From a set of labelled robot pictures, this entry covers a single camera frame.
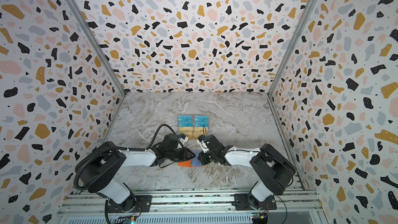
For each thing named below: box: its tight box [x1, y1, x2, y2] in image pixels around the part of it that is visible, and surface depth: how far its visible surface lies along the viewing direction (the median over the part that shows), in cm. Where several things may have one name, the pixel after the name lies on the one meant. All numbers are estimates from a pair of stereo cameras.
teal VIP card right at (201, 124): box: [194, 121, 209, 128], surface depth 97 cm
